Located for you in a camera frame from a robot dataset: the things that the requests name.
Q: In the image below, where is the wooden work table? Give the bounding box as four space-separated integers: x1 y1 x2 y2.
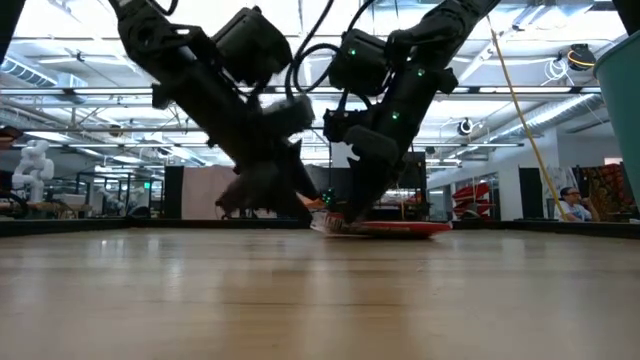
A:
0 199 94 221

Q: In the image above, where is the red popcorn bag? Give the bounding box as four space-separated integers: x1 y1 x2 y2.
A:
308 210 454 240

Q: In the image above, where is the black monitor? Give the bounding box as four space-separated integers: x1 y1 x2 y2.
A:
399 152 427 190

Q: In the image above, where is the patterned fabric panel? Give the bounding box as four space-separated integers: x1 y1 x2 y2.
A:
579 164 626 214

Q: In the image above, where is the black partition panel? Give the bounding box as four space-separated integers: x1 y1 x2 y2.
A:
163 165 185 220

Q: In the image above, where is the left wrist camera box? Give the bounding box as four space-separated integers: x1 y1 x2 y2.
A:
262 94 317 137

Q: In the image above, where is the black metal table frame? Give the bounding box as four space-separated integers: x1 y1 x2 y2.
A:
0 217 640 240

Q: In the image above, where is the black door panel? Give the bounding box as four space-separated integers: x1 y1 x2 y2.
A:
518 167 544 220

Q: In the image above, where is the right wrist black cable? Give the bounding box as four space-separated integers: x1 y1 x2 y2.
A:
283 0 379 104

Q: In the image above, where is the teal plastic basket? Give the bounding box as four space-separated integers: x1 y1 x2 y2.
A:
593 33 640 214

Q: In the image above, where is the beige curtain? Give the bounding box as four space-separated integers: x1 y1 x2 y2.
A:
181 163 236 220

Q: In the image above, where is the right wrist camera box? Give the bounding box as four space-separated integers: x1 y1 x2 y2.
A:
322 107 352 144

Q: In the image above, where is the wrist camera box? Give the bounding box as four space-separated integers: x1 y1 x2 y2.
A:
322 107 352 144
262 94 317 137

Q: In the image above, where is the person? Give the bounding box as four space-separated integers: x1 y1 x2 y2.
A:
553 185 601 223

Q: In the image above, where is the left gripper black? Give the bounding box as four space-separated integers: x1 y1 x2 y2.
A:
152 54 321 221

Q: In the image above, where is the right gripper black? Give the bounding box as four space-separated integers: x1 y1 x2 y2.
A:
344 54 459 224

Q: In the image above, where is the white humanoid robot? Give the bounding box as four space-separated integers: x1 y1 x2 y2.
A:
10 138 56 204

